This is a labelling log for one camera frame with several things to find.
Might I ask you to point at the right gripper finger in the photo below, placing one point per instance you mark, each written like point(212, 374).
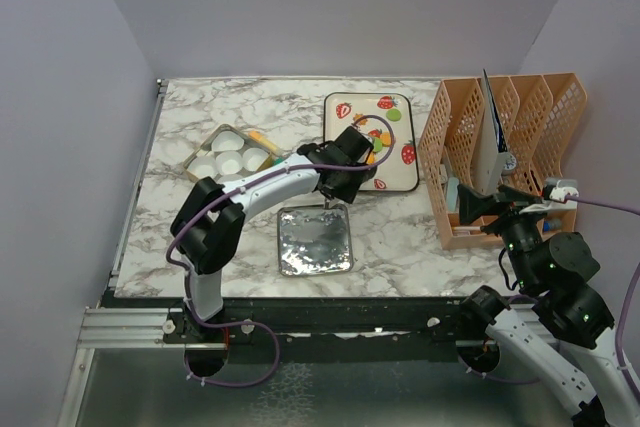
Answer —
point(472, 205)
point(518, 198)

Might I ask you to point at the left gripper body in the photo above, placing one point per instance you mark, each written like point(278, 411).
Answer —
point(346, 188)

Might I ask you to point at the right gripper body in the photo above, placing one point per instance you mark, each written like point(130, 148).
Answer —
point(517, 230)

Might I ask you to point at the green round cookie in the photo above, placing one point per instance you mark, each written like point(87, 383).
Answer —
point(378, 145)
point(394, 115)

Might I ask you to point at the gold cookie tin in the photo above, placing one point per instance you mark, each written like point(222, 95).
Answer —
point(205, 150)

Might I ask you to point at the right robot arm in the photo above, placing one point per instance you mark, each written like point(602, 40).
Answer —
point(592, 377)

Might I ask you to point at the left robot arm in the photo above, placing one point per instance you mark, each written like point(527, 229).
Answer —
point(207, 229)

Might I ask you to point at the orange round cookie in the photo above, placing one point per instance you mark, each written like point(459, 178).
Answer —
point(385, 139)

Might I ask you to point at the strawberry tray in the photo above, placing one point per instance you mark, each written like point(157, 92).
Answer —
point(399, 171)

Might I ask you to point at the white folder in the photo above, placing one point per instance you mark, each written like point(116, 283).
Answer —
point(493, 160)

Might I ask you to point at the peach file organizer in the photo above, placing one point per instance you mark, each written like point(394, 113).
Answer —
point(539, 114)

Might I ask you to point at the white paper cup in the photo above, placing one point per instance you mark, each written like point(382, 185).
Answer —
point(202, 167)
point(229, 162)
point(253, 158)
point(227, 140)

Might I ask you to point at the tin lid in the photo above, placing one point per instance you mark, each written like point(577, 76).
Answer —
point(314, 240)

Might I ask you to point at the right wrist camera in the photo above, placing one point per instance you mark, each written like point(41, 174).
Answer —
point(558, 193)

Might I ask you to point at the aluminium frame rail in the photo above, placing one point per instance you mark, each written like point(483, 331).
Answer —
point(108, 329)

